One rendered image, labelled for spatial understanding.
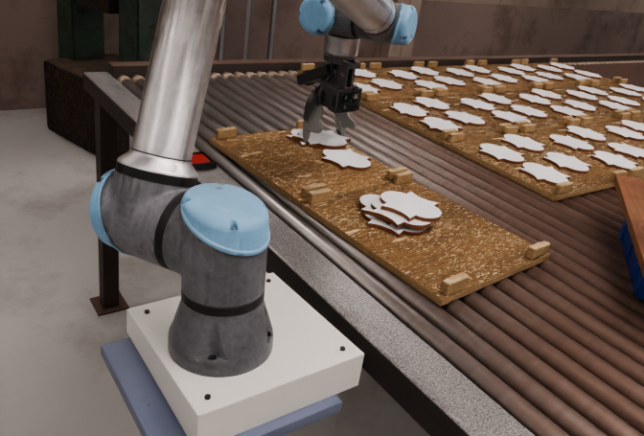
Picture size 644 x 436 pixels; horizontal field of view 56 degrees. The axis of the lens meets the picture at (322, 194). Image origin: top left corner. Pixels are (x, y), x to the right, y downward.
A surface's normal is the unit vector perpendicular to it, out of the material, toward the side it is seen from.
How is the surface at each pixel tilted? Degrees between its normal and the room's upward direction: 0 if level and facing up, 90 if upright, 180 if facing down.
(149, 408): 0
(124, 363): 0
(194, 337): 71
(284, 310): 3
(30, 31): 90
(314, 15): 91
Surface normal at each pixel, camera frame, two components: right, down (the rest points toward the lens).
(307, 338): 0.10, -0.92
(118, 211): -0.41, -0.02
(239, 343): 0.47, 0.07
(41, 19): 0.56, 0.41
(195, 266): -0.47, 0.29
